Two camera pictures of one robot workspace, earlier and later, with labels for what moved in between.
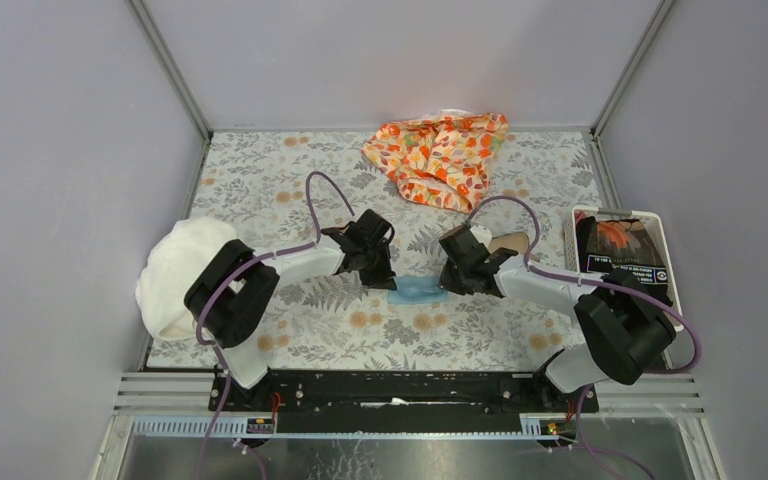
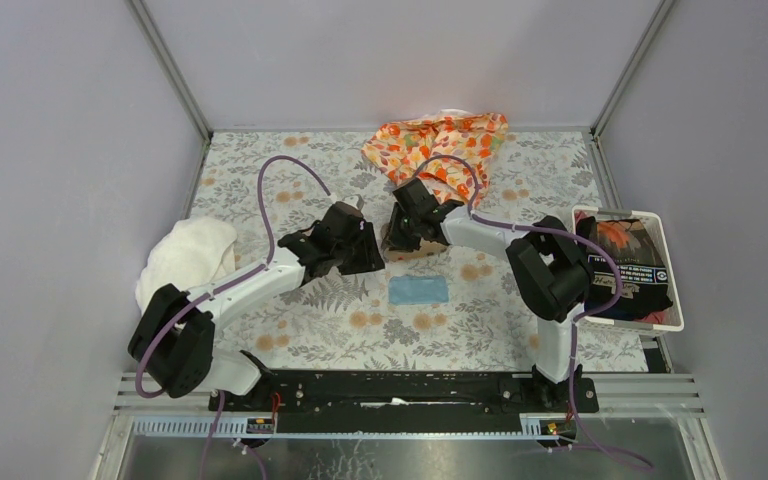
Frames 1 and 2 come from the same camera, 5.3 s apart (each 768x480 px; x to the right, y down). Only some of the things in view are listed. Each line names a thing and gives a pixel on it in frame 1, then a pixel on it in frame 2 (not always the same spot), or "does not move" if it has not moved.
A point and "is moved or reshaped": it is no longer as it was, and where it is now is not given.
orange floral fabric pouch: [444, 160] does not move
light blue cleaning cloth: [418, 290] does not move
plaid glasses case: [517, 241] is moved or reshaped
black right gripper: [446, 281] -> [394, 239]
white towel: [170, 265] does not move
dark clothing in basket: [612, 246] does not move
